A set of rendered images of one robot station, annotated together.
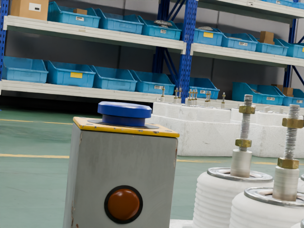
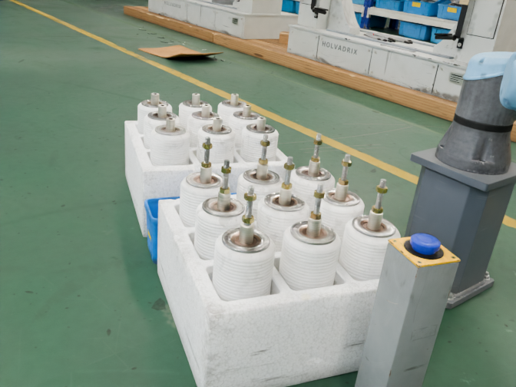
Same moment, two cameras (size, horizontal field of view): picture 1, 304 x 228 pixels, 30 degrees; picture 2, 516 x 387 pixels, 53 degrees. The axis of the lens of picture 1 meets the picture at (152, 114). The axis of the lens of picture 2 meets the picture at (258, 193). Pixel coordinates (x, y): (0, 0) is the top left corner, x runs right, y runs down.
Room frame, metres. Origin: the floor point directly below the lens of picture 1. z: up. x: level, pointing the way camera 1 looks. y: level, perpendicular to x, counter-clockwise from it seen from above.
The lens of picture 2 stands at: (0.77, 0.58, 0.65)
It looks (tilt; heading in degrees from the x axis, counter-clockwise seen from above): 25 degrees down; 259
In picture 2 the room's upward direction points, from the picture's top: 6 degrees clockwise
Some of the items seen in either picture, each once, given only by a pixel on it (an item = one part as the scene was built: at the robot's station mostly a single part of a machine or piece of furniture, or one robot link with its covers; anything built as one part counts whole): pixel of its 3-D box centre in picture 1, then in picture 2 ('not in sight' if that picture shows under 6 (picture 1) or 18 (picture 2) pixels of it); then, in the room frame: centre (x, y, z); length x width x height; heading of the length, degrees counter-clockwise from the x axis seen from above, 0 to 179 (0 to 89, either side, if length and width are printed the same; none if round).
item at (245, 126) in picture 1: (244, 127); (249, 208); (0.65, -0.11, 0.31); 0.01 x 0.01 x 0.08
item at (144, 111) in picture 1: (124, 117); (424, 246); (0.42, 0.02, 0.32); 0.04 x 0.04 x 0.02
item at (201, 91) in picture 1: (192, 87); not in sight; (5.90, -0.38, 0.36); 0.50 x 0.38 x 0.21; 30
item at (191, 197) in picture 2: not in sight; (203, 221); (0.70, -0.34, 0.16); 0.10 x 0.10 x 0.18
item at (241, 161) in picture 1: (240, 164); (246, 233); (0.65, -0.11, 0.26); 0.02 x 0.02 x 0.03
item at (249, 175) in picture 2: not in sight; (261, 176); (0.58, -0.36, 0.25); 0.08 x 0.08 x 0.01
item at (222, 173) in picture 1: (239, 176); (246, 240); (0.65, -0.11, 0.25); 0.08 x 0.08 x 0.01
